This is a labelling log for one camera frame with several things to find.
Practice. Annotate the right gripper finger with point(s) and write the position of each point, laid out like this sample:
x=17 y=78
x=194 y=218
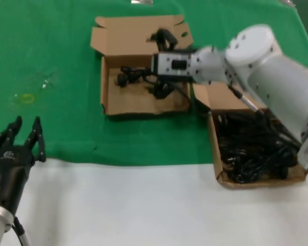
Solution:
x=161 y=92
x=166 y=36

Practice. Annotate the open cardboard box shallow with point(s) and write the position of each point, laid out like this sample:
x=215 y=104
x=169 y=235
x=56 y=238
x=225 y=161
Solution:
x=218 y=166
x=133 y=102

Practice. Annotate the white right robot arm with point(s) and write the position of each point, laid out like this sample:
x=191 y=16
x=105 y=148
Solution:
x=272 y=71

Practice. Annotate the green table cloth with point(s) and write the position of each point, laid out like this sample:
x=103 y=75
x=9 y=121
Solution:
x=41 y=38

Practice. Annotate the metal table clip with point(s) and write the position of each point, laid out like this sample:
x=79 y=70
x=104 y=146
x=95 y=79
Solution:
x=287 y=2
x=141 y=1

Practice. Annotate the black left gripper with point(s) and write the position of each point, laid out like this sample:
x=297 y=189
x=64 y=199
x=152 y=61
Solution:
x=11 y=171

